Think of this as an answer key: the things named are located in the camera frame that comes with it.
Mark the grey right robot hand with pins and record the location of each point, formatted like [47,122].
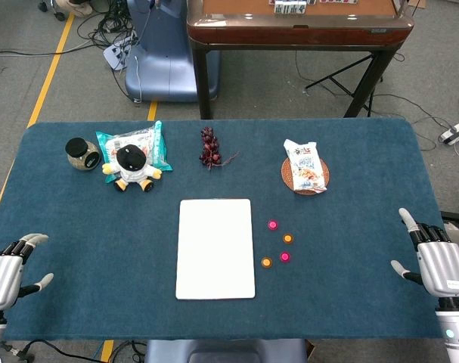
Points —
[442,268]

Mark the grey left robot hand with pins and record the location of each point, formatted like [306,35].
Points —
[4,280]

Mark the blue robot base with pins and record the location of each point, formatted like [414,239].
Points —
[157,68]

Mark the white rectangular board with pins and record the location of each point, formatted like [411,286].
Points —
[214,249]

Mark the blue table cloth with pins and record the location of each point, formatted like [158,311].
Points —
[100,246]

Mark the white power strip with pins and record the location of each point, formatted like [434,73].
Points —
[456,133]
[113,56]

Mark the glass jar black lid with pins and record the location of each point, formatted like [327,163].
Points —
[81,159]

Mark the black penguin plush toy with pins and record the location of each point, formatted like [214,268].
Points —
[132,170]

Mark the white snack bag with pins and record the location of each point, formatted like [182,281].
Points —
[306,166]

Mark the brown woven coaster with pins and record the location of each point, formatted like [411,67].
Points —
[284,175]

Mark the teal snack bag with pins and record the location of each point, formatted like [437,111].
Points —
[153,143]

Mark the dark red grape bunch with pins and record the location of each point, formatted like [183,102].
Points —
[210,147]

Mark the chrome swivel stool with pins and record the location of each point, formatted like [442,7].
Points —
[57,13]

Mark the brown mahjong table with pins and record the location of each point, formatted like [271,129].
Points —
[289,36]

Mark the person in black clothes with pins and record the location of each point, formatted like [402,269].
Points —
[74,7]

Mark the red print mahjong tile row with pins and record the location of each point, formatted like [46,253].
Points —
[338,1]

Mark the green print mahjong tile row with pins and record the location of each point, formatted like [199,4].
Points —
[289,7]

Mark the grey blue robot pedestal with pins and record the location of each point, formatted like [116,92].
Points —
[225,351]

